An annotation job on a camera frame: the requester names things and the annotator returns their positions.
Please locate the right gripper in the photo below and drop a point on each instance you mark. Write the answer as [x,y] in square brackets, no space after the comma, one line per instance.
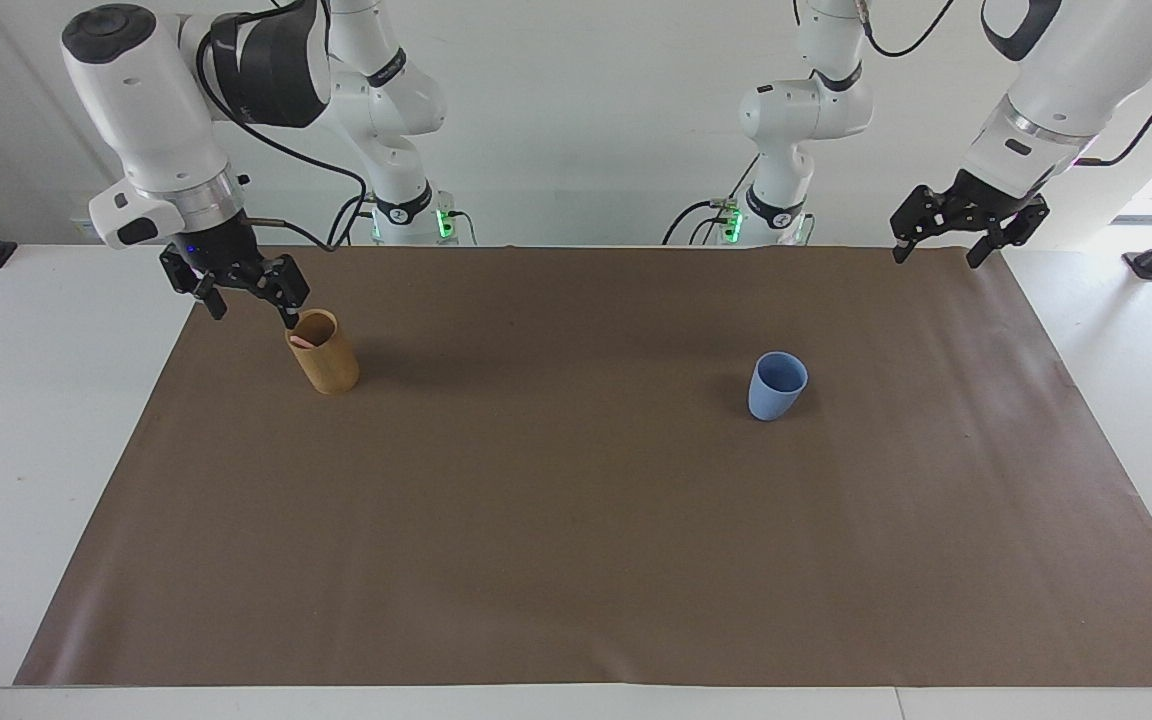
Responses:
[216,250]

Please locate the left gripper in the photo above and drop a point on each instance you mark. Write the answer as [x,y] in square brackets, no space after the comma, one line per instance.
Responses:
[984,193]

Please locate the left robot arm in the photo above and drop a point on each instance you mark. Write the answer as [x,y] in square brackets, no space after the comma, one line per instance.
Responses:
[1066,70]

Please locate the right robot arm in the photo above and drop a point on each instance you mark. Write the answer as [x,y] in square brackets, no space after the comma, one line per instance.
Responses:
[141,110]

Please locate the pink chopstick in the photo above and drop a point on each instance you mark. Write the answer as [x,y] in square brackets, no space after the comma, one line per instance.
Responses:
[304,342]

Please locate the bamboo cup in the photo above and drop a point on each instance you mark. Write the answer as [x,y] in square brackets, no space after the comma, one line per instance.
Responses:
[328,362]

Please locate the blue cup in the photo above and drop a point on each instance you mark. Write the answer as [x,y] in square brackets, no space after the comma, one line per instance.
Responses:
[774,390]

